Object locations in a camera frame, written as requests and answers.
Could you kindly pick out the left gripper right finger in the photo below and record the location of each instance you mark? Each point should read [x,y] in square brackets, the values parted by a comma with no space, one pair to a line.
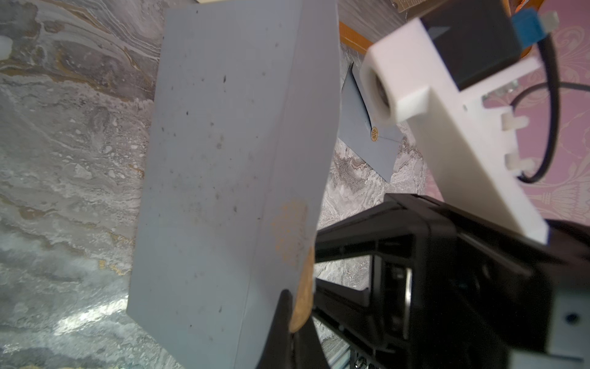
[355,240]

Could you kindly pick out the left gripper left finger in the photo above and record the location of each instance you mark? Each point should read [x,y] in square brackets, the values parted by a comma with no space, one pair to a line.
[284,349]

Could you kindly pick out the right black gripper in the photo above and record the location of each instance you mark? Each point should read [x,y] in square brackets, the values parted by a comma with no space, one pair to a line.
[481,296]

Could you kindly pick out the grey envelope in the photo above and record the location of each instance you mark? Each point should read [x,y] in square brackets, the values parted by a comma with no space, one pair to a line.
[358,129]

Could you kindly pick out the teal green envelope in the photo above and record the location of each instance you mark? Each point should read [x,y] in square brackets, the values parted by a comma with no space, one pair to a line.
[247,108]

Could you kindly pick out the cream yellow envelope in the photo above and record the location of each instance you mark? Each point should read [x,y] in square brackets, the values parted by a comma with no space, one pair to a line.
[207,1]

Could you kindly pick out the wooden three-tier shelf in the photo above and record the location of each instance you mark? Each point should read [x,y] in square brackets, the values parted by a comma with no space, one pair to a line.
[364,27]

